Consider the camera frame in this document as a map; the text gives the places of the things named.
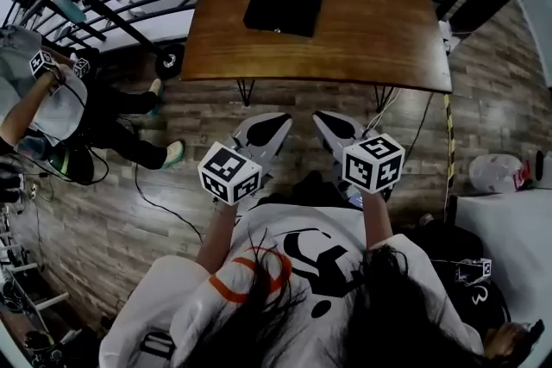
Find yellow black striped tape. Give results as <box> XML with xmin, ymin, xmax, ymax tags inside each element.
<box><xmin>442</xmin><ymin>94</ymin><xmax>457</xmax><ymax>221</ymax></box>

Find black bottle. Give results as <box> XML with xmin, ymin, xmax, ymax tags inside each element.
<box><xmin>533</xmin><ymin>149</ymin><xmax>546</xmax><ymax>189</ymax></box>

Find red packet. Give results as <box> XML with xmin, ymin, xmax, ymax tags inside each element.
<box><xmin>513</xmin><ymin>161</ymin><xmax>534</xmax><ymax>191</ymax></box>

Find thin black cable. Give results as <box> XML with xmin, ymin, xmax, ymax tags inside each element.
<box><xmin>404</xmin><ymin>91</ymin><xmax>436</xmax><ymax>163</ymax></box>

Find white cable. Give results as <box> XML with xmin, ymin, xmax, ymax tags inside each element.
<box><xmin>364</xmin><ymin>88</ymin><xmax>403</xmax><ymax>133</ymax></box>

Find brown wooden table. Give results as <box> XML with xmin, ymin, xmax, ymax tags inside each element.
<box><xmin>179</xmin><ymin>0</ymin><xmax>453</xmax><ymax>108</ymax></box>

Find person's black trousers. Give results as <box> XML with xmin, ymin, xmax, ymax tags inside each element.
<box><xmin>257</xmin><ymin>170</ymin><xmax>361</xmax><ymax>210</ymax></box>

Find person's right forearm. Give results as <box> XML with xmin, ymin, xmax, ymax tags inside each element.
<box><xmin>361</xmin><ymin>189</ymin><xmax>395</xmax><ymax>251</ymax></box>

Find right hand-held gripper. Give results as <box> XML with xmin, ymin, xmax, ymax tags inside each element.
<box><xmin>312</xmin><ymin>110</ymin><xmax>406</xmax><ymax>208</ymax></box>

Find person's left forearm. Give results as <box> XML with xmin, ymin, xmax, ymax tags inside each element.
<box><xmin>196</xmin><ymin>200</ymin><xmax>243</xmax><ymax>275</ymax></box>

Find person's white printed shirt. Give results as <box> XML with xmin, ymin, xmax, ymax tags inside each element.
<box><xmin>98</xmin><ymin>202</ymin><xmax>485</xmax><ymax>368</ymax></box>

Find black caster wheel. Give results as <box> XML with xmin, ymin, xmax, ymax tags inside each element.
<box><xmin>154</xmin><ymin>42</ymin><xmax>186</xmax><ymax>80</ymax></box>

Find white side table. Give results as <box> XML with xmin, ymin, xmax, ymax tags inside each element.
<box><xmin>455</xmin><ymin>188</ymin><xmax>552</xmax><ymax>341</ymax></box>

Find long black floor cable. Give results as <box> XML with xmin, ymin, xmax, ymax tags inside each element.
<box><xmin>133</xmin><ymin>161</ymin><xmax>204</xmax><ymax>245</ymax></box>

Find black container case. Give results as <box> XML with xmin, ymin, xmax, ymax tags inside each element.
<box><xmin>241</xmin><ymin>0</ymin><xmax>325</xmax><ymax>39</ymax></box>

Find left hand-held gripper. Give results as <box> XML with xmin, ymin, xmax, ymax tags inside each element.
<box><xmin>198</xmin><ymin>112</ymin><xmax>293</xmax><ymax>206</ymax></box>

